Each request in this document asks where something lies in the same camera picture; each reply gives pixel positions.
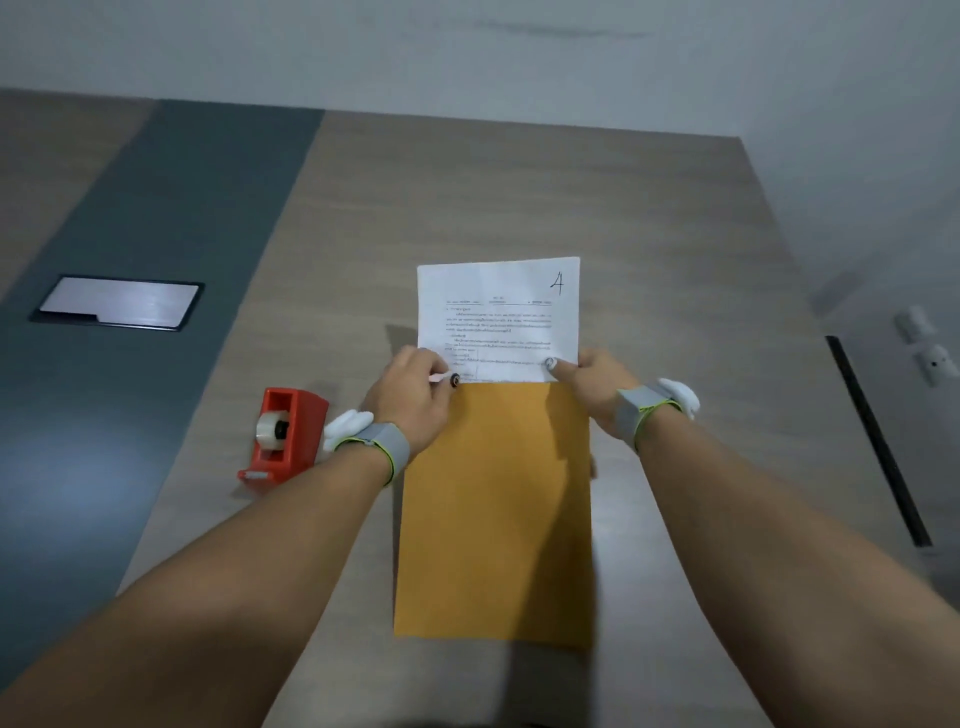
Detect white wall socket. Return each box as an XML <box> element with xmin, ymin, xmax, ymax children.
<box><xmin>894</xmin><ymin>304</ymin><xmax>939</xmax><ymax>345</ymax></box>
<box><xmin>915</xmin><ymin>343</ymin><xmax>960</xmax><ymax>388</ymax></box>

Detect person's left hand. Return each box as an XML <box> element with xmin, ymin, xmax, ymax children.
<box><xmin>365</xmin><ymin>346</ymin><xmax>462</xmax><ymax>460</ymax></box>

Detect black floor strip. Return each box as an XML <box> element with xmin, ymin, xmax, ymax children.
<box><xmin>825</xmin><ymin>335</ymin><xmax>933</xmax><ymax>549</ymax></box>

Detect white printed paper sheet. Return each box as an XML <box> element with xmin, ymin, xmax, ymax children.
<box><xmin>417</xmin><ymin>256</ymin><xmax>582</xmax><ymax>385</ymax></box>

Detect silver cable cover plate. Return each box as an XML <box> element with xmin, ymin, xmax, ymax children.
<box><xmin>28</xmin><ymin>274</ymin><xmax>206</xmax><ymax>333</ymax></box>

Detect person's left forearm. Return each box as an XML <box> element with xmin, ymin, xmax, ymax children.
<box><xmin>0</xmin><ymin>442</ymin><xmax>395</xmax><ymax>728</ymax></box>

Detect grey wristband with white tracker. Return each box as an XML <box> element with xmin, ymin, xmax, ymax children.
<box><xmin>322</xmin><ymin>410</ymin><xmax>412</xmax><ymax>486</ymax></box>
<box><xmin>616</xmin><ymin>378</ymin><xmax>702</xmax><ymax>455</ymax></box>

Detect person's right forearm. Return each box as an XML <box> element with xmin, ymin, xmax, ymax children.
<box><xmin>633</xmin><ymin>405</ymin><xmax>960</xmax><ymax>728</ymax></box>

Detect person's right hand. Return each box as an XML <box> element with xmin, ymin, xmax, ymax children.
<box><xmin>544</xmin><ymin>347</ymin><xmax>642</xmax><ymax>444</ymax></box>

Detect brown paper envelope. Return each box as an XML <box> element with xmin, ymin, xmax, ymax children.
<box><xmin>393</xmin><ymin>378</ymin><xmax>596</xmax><ymax>651</ymax></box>

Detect clear tape roll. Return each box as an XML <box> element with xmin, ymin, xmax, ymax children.
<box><xmin>255</xmin><ymin>411</ymin><xmax>291</xmax><ymax>453</ymax></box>

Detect red tape dispenser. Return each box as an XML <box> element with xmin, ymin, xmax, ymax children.
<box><xmin>237</xmin><ymin>387</ymin><xmax>331</xmax><ymax>493</ymax></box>

